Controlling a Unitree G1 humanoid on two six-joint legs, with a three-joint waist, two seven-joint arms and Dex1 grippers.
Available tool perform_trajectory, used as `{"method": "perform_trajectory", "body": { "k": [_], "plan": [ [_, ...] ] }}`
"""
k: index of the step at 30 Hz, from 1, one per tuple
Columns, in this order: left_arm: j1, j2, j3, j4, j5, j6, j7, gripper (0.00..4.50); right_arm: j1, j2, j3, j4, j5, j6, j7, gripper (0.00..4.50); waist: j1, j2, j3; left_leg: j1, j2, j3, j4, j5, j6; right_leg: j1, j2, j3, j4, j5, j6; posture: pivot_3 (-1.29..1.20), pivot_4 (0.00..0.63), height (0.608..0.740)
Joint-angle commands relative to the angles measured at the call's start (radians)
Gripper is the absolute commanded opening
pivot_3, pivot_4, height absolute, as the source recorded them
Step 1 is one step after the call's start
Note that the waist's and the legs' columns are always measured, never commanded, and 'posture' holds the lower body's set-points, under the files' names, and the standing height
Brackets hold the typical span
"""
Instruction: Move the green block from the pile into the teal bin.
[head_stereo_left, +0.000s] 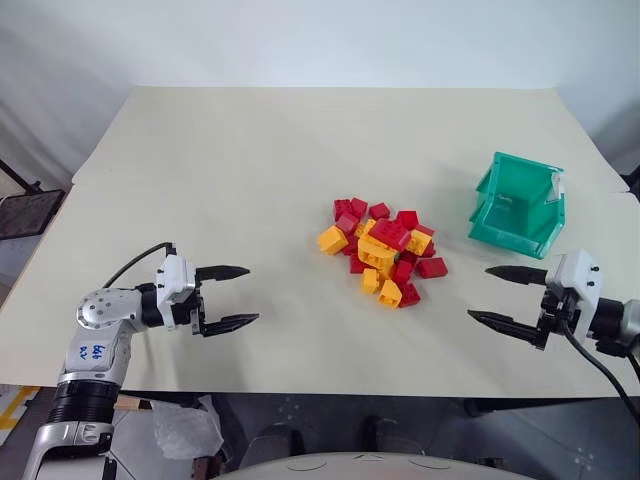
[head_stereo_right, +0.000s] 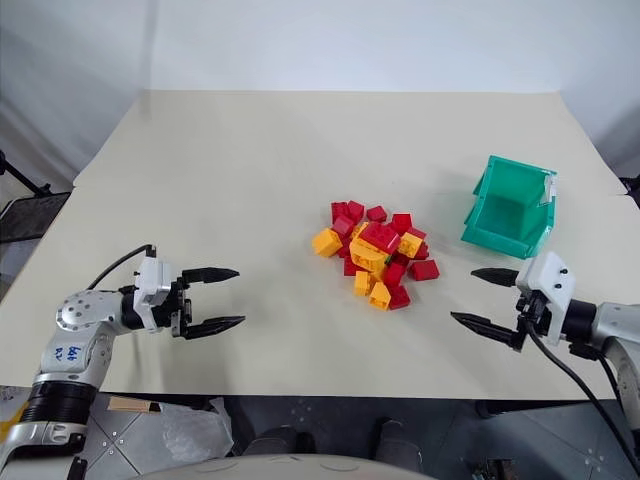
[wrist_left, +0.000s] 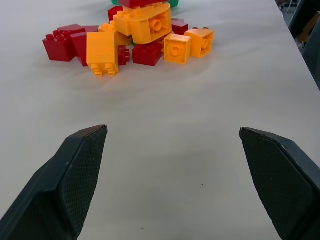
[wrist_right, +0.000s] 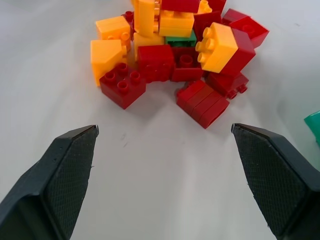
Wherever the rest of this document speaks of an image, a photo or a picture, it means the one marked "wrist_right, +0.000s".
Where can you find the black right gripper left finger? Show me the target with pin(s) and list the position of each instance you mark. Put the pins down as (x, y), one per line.
(50, 180)

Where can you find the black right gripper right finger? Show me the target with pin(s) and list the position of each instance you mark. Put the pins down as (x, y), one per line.
(272, 180)

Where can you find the green plastic object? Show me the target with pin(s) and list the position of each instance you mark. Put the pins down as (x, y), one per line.
(314, 126)

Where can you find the red toy building block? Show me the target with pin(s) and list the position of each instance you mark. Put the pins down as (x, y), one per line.
(186, 71)
(155, 61)
(225, 82)
(203, 105)
(233, 15)
(120, 92)
(242, 55)
(217, 5)
(180, 5)
(252, 30)
(203, 22)
(129, 17)

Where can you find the yellow toy building block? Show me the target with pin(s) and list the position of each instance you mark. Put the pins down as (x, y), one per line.
(221, 47)
(103, 57)
(112, 26)
(146, 41)
(176, 25)
(145, 17)
(204, 7)

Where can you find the green plastic building brick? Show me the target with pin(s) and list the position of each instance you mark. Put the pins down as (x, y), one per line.
(178, 41)

